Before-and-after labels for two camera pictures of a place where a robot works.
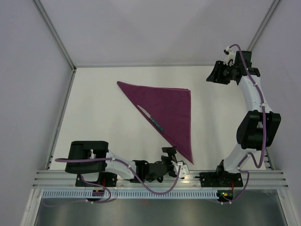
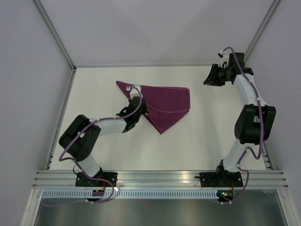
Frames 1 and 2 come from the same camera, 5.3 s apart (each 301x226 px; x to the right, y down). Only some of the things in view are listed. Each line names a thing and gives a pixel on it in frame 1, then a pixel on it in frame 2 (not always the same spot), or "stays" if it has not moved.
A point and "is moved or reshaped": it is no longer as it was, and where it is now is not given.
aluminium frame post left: (68, 57) stays
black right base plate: (220, 179) stays
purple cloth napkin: (170, 108) is moved or reshaped
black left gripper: (171, 151) -> (145, 109)
